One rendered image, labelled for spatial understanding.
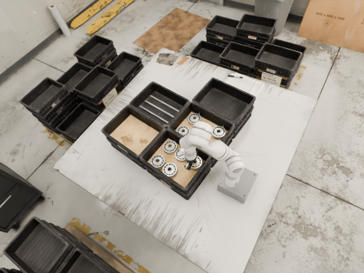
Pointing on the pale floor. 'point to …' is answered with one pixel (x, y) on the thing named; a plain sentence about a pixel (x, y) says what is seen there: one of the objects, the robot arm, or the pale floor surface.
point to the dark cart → (14, 197)
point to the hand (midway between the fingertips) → (192, 164)
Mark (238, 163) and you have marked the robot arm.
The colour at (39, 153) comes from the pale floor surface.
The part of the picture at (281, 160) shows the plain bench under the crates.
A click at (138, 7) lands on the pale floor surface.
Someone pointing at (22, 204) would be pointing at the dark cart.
